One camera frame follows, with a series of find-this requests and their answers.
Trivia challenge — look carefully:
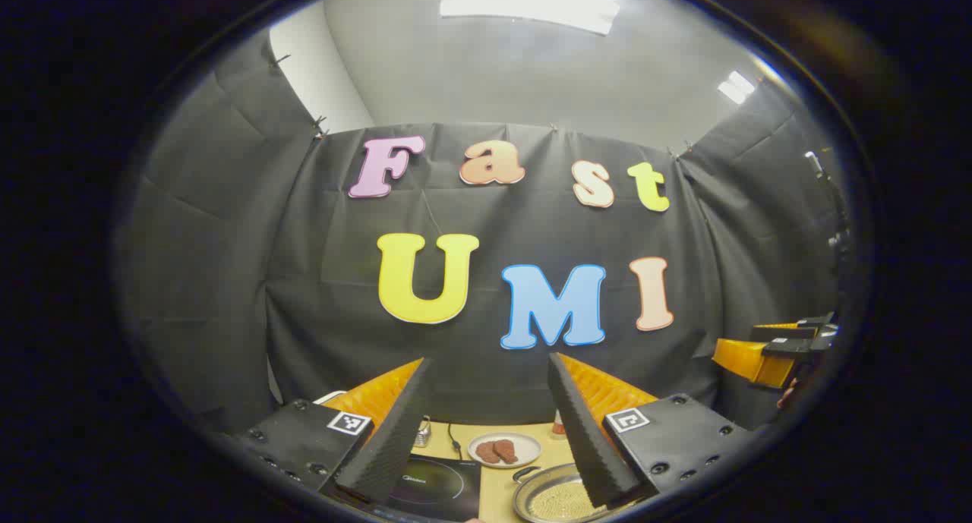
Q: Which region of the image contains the pile of yellow soybeans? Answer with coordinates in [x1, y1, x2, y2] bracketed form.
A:
[529, 479, 601, 521]

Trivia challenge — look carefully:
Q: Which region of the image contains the ceiling light panel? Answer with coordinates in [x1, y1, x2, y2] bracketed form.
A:
[440, 0, 620, 36]
[717, 71, 757, 106]

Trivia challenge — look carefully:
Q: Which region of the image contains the black induction cooktop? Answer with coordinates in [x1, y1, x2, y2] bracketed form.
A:
[380, 453, 484, 522]

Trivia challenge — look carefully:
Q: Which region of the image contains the dark metal stand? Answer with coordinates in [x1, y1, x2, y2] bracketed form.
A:
[804, 150, 856, 282]

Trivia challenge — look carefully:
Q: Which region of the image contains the stainless steel pot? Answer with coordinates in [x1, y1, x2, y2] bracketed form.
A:
[513, 462, 646, 523]

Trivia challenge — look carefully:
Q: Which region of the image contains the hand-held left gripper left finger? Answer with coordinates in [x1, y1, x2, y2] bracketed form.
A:
[235, 358, 435, 506]

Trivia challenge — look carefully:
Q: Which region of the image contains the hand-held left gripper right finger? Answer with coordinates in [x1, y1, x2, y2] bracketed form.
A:
[547, 352, 754, 510]

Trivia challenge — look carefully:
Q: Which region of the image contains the white round plate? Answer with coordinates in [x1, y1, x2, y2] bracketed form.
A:
[467, 431, 542, 470]

